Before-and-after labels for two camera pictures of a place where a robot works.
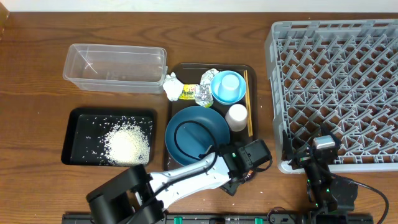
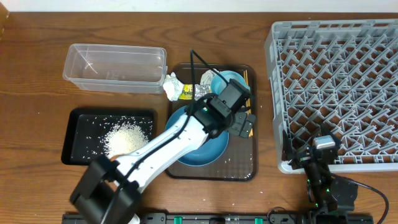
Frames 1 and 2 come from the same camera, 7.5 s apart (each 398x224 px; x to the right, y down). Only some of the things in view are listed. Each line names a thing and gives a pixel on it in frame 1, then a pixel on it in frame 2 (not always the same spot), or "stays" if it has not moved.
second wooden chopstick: (248, 98) stays
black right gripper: (306, 157) stays
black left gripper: (232, 187) -> (237, 125)
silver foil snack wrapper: (203, 94) -> (200, 91)
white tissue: (173, 86) stays
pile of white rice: (127, 145) stays
